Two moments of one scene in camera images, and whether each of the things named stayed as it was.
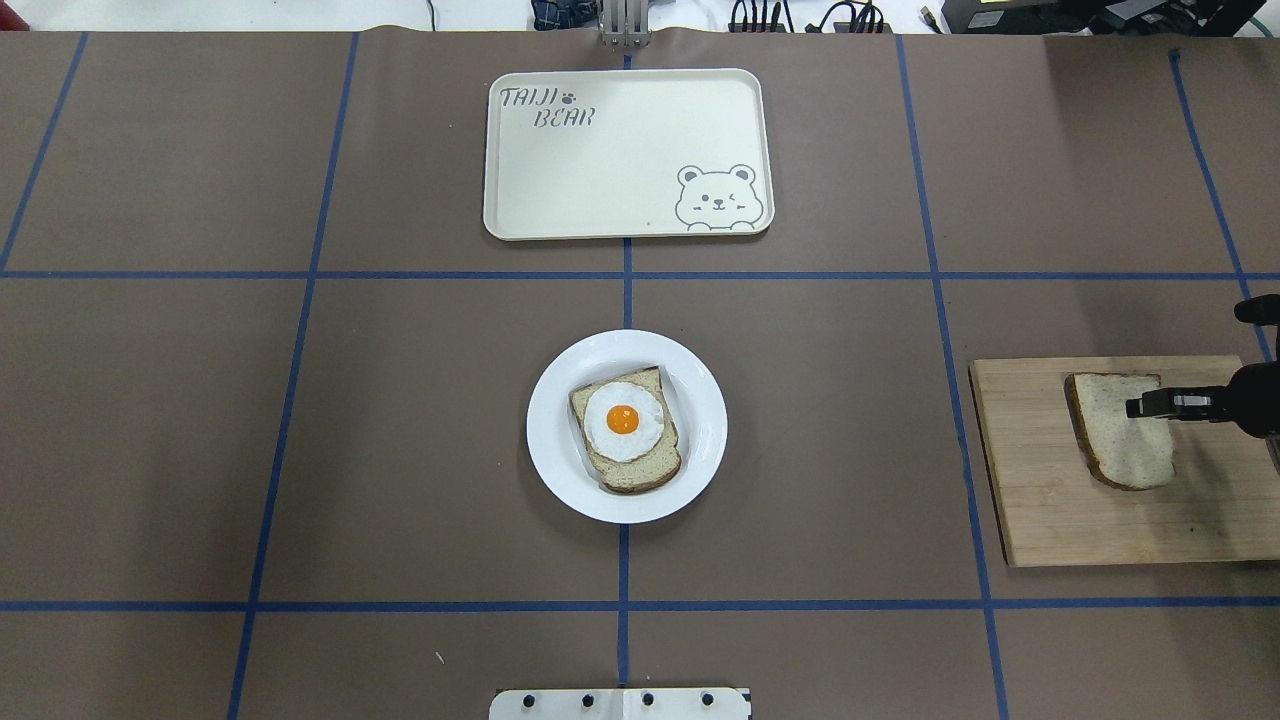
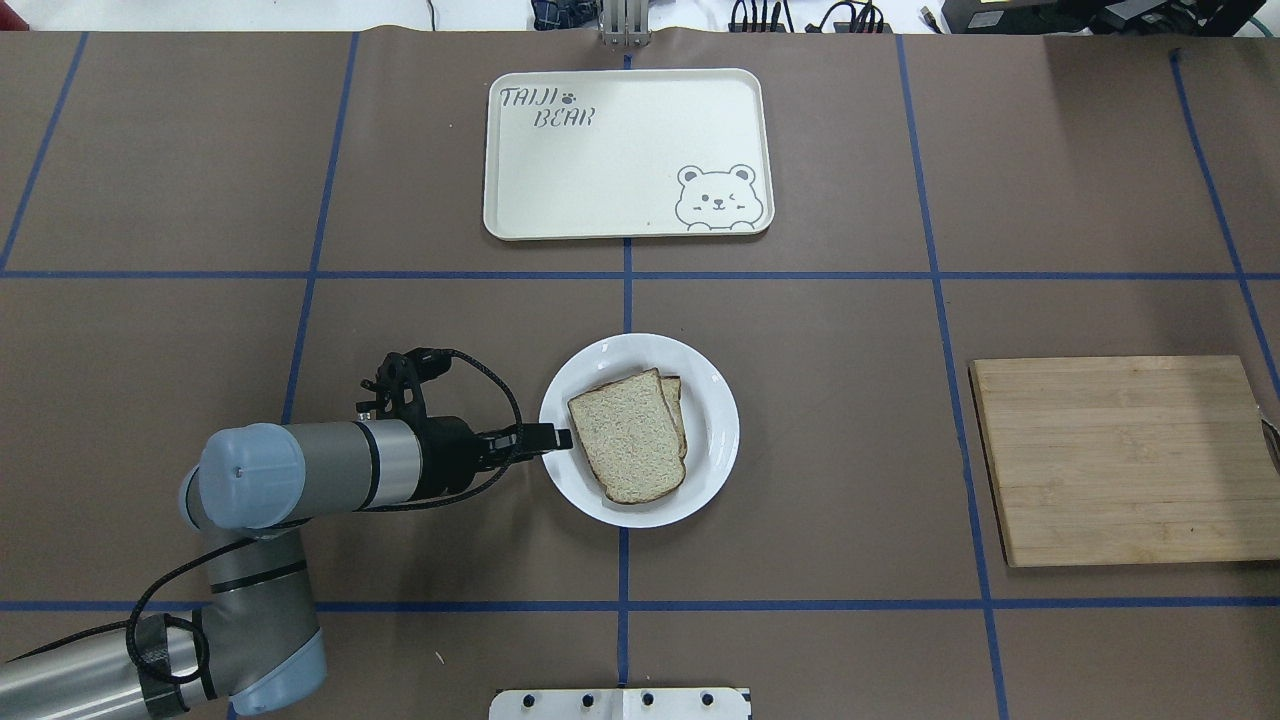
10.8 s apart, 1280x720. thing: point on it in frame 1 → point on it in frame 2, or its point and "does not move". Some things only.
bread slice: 1127,453 → 631,437
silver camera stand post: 624,23 does not move
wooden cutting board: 1052,507 does not move
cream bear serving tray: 636,153 does not move
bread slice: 653,470 → 671,387
